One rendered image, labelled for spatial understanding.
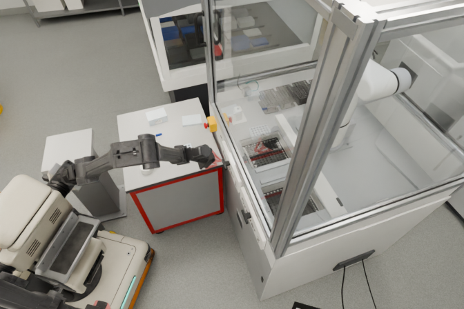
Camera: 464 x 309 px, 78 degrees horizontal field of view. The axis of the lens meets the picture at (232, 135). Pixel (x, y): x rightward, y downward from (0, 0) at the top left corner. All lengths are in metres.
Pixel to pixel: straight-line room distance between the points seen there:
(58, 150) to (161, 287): 1.14
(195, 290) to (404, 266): 1.50
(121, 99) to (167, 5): 1.82
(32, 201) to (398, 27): 1.09
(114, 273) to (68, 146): 0.84
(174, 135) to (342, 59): 1.51
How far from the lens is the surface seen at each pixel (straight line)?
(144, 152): 0.92
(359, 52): 0.50
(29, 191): 1.16
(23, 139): 3.49
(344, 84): 0.53
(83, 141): 2.07
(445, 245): 2.83
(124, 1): 5.09
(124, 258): 2.11
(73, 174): 1.27
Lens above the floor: 2.20
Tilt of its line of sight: 50 degrees down
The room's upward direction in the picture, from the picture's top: straight up
